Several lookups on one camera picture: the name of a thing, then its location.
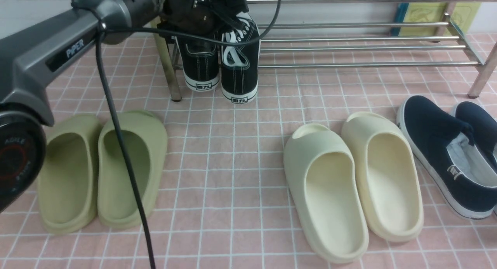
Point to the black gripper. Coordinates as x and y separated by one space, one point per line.
203 17

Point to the black canvas sneaker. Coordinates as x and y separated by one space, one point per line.
200 64
240 61

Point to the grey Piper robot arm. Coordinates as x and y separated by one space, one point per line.
33 58

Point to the steel shoe rack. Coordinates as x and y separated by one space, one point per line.
169 51

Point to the left navy slip-on shoe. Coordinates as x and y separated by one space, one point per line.
426 127

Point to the navy slip-on shoe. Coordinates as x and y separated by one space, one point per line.
426 127
471 150

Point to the right navy slip-on shoe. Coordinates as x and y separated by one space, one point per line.
471 150

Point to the left cream foam slide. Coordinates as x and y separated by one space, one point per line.
320 173

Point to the cream foam slide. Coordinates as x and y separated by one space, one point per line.
386 176
320 173

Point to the left green foam slide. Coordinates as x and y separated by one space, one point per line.
67 182

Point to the right cream foam slide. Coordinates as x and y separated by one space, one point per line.
386 176

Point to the teal and yellow book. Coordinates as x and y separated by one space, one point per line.
418 12

